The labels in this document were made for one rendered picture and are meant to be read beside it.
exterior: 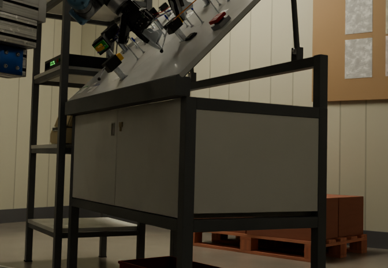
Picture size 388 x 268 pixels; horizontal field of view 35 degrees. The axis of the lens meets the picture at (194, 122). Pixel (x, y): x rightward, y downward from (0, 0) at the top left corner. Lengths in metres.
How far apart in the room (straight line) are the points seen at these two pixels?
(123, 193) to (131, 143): 0.20
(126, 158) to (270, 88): 2.80
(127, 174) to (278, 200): 0.60
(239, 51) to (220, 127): 3.24
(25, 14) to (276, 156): 0.97
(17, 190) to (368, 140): 3.15
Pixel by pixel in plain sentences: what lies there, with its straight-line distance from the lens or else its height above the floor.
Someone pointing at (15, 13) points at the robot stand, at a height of 1.03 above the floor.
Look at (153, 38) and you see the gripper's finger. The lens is 2.30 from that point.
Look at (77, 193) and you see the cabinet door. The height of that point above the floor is 0.42.
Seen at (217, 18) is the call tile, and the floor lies 1.08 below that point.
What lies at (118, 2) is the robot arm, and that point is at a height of 1.17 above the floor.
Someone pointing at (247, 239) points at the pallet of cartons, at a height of 0.09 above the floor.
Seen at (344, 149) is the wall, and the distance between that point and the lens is 4.76.
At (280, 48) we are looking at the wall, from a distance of 5.07.
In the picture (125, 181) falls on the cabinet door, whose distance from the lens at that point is 2.41.
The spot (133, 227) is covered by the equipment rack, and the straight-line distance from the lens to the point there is 3.29.
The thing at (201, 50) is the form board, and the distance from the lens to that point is 2.04.
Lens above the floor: 0.59
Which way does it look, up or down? 4 degrees up
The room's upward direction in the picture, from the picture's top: 1 degrees clockwise
